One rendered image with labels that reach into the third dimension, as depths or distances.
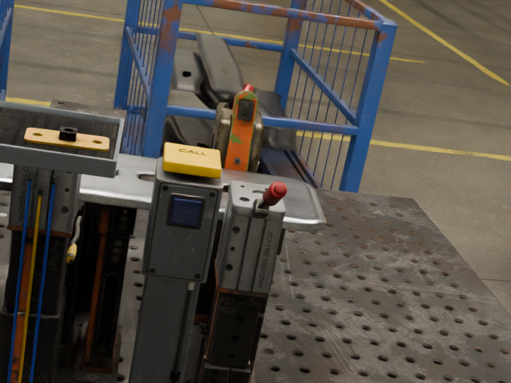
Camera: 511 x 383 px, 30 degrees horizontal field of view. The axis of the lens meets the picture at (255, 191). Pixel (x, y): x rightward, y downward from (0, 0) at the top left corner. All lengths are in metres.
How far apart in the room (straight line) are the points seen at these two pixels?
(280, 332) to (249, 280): 0.45
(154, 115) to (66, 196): 2.08
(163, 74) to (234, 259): 2.03
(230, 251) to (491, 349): 0.73
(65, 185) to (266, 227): 0.25
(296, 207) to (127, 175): 0.25
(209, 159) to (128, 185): 0.35
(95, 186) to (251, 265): 0.25
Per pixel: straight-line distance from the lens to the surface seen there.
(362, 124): 3.39
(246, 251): 1.19
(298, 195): 1.40
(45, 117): 1.05
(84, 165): 0.94
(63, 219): 1.17
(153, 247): 1.01
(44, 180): 1.15
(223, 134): 1.49
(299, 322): 1.69
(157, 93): 3.20
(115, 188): 1.31
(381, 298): 1.85
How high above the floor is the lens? 1.49
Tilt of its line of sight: 21 degrees down
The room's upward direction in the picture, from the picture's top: 11 degrees clockwise
